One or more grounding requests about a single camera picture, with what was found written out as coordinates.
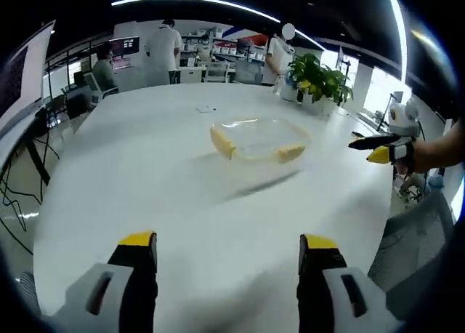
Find white mesh office chair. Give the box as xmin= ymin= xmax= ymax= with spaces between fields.
xmin=201 ymin=62 xmax=232 ymax=84

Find white desk with black legs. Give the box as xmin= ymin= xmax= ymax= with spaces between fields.
xmin=0 ymin=103 xmax=52 ymax=188

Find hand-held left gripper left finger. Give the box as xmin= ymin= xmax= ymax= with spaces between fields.
xmin=41 ymin=230 xmax=159 ymax=333

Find grey mesh office chair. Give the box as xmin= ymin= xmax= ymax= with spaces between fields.
xmin=366 ymin=190 xmax=456 ymax=320

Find potted green plant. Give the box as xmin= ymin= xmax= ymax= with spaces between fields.
xmin=281 ymin=52 xmax=355 ymax=108

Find white-framed computer monitor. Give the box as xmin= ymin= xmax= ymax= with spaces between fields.
xmin=0 ymin=20 xmax=57 ymax=135

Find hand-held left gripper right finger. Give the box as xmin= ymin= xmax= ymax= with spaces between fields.
xmin=296 ymin=233 xmax=406 ymax=333

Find light blue small object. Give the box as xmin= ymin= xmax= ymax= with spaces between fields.
xmin=428 ymin=174 xmax=445 ymax=193

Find dark background monitor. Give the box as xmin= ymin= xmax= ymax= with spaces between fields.
xmin=110 ymin=36 xmax=141 ymax=71

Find person's right hand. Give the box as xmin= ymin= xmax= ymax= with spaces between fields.
xmin=394 ymin=158 xmax=423 ymax=175

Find black floor cables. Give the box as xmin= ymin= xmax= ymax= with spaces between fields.
xmin=0 ymin=129 xmax=50 ymax=256

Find clear container with yellow clips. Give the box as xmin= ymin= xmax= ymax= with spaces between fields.
xmin=209 ymin=116 xmax=313 ymax=165

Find white storage shelf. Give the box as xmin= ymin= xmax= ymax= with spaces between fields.
xmin=181 ymin=29 xmax=267 ymax=63

